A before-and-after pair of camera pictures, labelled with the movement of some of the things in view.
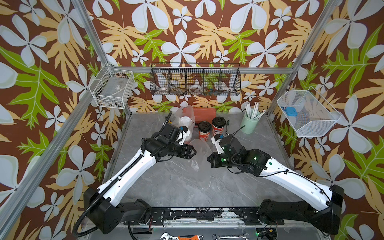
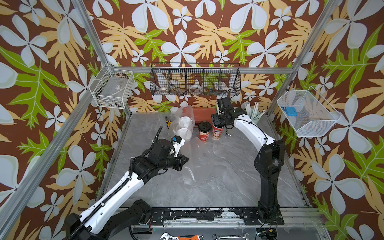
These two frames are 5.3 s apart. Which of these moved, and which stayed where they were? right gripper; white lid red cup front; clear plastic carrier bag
Moved: right gripper
Stayed: white lid red cup front; clear plastic carrier bag
